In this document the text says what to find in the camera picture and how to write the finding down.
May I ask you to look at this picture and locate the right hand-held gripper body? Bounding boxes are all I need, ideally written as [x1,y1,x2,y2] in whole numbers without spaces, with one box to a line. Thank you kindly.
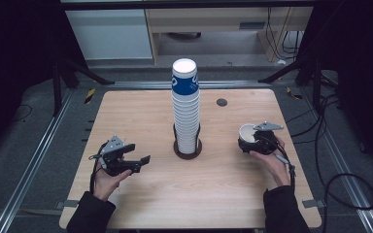
[253,120,285,155]

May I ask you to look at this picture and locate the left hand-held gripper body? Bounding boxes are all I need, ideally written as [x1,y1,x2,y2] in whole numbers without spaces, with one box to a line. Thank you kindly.
[98,135,134,178]

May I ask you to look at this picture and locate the single white paper cup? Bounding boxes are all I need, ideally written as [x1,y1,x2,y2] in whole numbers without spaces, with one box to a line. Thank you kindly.
[238,123,260,144]

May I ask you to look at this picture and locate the dark cup holder stand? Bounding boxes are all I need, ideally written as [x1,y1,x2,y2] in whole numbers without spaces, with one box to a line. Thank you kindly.
[173,122,203,160]

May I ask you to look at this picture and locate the tall stack of paper cups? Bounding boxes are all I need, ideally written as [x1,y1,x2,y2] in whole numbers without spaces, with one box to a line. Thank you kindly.
[171,57,201,154]

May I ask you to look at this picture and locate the person's left hand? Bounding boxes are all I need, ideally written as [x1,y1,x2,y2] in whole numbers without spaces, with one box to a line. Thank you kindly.
[92,168,133,203]

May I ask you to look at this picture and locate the person's right hand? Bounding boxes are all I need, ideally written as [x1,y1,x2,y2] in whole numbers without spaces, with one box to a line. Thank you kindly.
[249,136,291,192]

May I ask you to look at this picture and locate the yellow black tape strip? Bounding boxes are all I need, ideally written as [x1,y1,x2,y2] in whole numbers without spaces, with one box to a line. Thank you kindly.
[84,87,96,105]
[286,86,304,101]

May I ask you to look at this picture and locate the black metal stand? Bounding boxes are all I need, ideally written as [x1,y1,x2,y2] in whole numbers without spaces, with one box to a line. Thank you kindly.
[51,54,116,117]
[257,56,323,111]

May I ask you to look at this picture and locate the white cabinet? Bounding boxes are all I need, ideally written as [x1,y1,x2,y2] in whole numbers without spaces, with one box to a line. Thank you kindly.
[65,9,153,61]

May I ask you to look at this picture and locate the left hand-held gripper black cable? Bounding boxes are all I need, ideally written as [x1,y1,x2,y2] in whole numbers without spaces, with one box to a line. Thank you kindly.
[89,142,110,195]

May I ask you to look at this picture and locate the hand-held gripper black cable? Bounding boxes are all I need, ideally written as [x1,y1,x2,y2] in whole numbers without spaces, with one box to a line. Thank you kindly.
[89,142,110,195]
[258,135,297,192]

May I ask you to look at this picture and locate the right hand-held gripper black cable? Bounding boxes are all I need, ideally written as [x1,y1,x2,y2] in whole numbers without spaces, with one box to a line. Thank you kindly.
[258,135,297,192]

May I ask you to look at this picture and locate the bundle of black floor cables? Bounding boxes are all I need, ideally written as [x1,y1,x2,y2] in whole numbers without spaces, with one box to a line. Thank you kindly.
[286,93,341,145]

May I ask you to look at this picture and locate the grey table bracket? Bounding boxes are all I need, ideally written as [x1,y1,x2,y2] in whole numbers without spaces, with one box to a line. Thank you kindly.
[56,199,80,210]
[301,199,325,209]

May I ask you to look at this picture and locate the short metal floor rail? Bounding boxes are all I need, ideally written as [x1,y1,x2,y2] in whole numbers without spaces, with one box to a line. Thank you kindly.
[105,81,271,90]

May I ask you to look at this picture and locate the long metal floor rail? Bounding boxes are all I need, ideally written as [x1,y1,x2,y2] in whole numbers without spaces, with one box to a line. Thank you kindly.
[0,88,77,233]
[300,90,373,233]

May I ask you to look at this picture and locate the thin black floor cable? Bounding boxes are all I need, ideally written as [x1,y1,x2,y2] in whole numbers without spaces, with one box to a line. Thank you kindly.
[11,104,33,123]

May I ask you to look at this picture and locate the hanging black desk cables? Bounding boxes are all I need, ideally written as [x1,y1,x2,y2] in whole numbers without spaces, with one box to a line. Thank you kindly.
[265,7,305,61]

